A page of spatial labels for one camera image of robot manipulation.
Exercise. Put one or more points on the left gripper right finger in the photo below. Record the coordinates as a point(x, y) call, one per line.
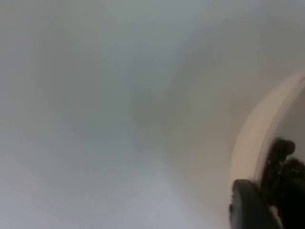
point(294, 210)

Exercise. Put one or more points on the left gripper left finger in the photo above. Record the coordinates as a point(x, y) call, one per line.
point(250, 207)

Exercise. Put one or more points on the coffee beans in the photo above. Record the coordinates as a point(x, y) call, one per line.
point(281, 149)

